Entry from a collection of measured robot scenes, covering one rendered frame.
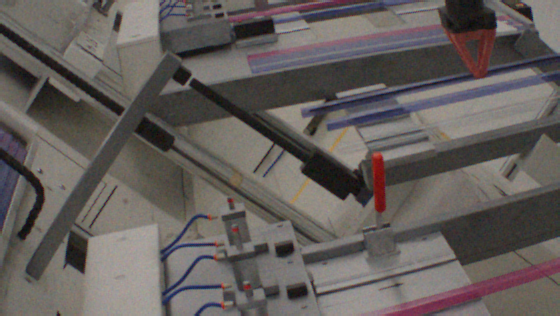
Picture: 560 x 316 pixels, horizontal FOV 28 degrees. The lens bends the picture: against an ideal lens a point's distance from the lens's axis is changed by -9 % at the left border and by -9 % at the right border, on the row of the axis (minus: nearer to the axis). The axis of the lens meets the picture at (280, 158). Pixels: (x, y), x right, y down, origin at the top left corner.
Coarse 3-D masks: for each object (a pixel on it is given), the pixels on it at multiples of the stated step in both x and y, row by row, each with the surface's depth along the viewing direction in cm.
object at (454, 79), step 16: (512, 64) 163; (528, 64) 163; (544, 64) 163; (432, 80) 163; (448, 80) 162; (464, 80) 162; (368, 96) 162; (384, 96) 162; (400, 96) 162; (304, 112) 162; (320, 112) 162
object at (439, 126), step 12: (552, 96) 145; (492, 108) 146; (504, 108) 145; (516, 108) 145; (528, 108) 145; (540, 108) 145; (444, 120) 145; (456, 120) 144; (468, 120) 145; (480, 120) 145; (396, 132) 145; (408, 132) 144; (420, 132) 144; (432, 132) 145; (348, 144) 144; (360, 144) 144; (372, 144) 144; (384, 144) 144
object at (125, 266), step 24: (96, 240) 124; (120, 240) 123; (144, 240) 122; (96, 264) 118; (120, 264) 116; (144, 264) 115; (96, 288) 111; (120, 288) 110; (144, 288) 109; (96, 312) 106; (120, 312) 105; (144, 312) 104
